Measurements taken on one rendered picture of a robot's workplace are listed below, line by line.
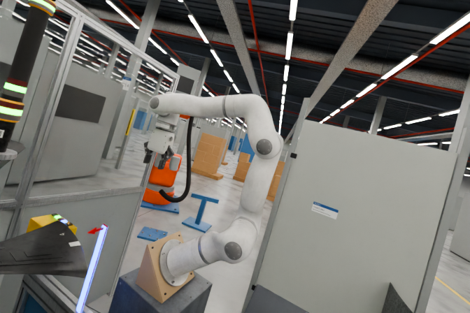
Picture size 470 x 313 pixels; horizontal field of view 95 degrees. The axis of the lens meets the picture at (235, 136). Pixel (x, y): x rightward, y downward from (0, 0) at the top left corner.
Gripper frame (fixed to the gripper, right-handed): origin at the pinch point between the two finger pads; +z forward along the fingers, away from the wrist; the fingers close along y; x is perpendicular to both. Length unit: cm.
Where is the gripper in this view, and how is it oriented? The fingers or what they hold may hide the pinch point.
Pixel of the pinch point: (154, 163)
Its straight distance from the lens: 100.6
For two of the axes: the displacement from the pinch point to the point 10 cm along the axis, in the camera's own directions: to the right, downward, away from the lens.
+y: -8.9, -2.6, 3.9
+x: -3.6, -1.4, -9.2
